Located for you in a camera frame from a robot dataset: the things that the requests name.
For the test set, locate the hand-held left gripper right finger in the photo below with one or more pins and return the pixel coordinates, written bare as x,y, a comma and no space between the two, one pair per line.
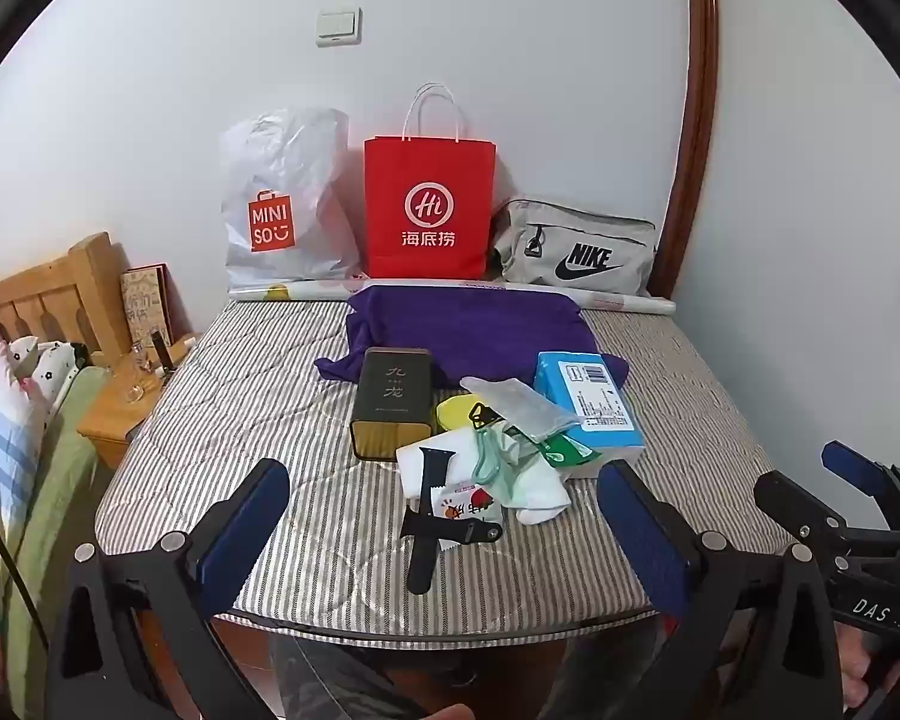
641,540

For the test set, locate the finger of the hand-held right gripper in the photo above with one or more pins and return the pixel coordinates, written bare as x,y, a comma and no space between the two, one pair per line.
855,465
795,506

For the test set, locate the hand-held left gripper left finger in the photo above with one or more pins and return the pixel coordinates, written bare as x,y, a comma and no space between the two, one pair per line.
244,532

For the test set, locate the white socks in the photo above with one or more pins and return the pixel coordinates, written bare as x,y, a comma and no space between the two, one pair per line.
540,495

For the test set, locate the mint green sock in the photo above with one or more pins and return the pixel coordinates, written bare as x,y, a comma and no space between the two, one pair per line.
491,461

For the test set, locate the white fruit print packet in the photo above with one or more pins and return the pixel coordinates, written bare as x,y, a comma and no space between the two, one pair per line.
469,506

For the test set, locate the clear bubble wrap bag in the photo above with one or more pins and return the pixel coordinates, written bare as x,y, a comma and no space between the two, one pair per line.
521,405

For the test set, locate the white sponge block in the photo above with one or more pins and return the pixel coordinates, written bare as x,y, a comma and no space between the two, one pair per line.
412,465

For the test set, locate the yellow and black pouch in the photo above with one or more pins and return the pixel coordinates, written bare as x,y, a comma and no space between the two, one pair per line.
454,411

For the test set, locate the person's right hand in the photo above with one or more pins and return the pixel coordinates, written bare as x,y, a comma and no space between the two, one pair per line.
862,664

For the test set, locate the striped mattress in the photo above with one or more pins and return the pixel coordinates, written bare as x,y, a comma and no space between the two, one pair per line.
270,405

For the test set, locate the blue tissue box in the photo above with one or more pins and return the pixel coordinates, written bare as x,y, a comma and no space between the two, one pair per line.
589,397

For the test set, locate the wooden nightstand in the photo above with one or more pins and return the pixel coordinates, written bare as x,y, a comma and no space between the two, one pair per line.
109,420

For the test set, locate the person's dark patterned pants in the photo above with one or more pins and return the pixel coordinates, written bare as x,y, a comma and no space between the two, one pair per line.
360,679

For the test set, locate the clear drinking glass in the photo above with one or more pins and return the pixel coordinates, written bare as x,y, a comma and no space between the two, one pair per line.
136,375

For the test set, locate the green bed sheet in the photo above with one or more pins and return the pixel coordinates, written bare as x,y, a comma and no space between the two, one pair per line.
52,480

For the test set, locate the dark green tea tin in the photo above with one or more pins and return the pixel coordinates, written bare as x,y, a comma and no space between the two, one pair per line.
391,397

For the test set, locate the brown patterned book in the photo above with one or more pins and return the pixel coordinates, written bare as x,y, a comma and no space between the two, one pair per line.
146,307

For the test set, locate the rolled white printed paper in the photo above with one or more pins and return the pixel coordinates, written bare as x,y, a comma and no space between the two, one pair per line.
300,289

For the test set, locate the white black-dotted plush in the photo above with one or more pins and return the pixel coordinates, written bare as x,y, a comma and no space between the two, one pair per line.
49,371

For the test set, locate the pastel striped pillow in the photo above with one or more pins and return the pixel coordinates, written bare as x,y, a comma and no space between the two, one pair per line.
0,427

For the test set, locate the purple towel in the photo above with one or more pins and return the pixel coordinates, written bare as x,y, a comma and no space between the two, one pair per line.
465,322

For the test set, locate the wooden headboard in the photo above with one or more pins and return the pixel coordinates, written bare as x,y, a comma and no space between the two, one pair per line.
52,292

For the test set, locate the grey bag with black logo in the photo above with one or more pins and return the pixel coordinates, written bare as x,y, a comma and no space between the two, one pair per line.
570,240

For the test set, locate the white plastic shopping bag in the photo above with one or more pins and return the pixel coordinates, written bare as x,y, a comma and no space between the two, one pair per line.
285,187

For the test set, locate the red paper bag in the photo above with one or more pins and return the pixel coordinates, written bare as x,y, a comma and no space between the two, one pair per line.
429,202

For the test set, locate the brown wooden door frame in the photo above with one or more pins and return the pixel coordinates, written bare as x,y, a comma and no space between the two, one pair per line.
701,90

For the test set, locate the white wall switch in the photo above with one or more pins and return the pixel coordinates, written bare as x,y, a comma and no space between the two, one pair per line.
339,26

